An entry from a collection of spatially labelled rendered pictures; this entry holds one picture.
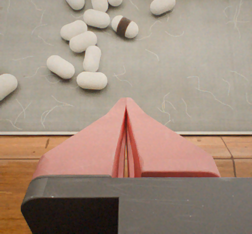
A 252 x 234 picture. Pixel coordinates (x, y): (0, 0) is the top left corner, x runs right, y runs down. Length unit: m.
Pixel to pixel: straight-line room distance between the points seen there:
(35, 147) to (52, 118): 0.04
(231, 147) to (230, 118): 0.04
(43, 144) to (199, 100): 0.17
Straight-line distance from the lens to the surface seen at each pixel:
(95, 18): 0.28
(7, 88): 0.27
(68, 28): 0.27
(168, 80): 0.26
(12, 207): 0.24
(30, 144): 0.25
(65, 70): 0.25
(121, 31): 0.27
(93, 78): 0.24
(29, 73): 0.28
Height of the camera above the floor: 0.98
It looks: 76 degrees down
